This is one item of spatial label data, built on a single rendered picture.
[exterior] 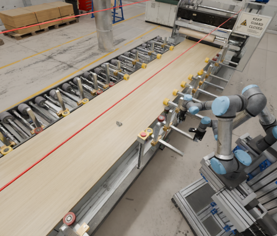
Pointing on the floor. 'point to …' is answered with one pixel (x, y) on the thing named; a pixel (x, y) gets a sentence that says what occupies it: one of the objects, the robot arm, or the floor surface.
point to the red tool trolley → (84, 5)
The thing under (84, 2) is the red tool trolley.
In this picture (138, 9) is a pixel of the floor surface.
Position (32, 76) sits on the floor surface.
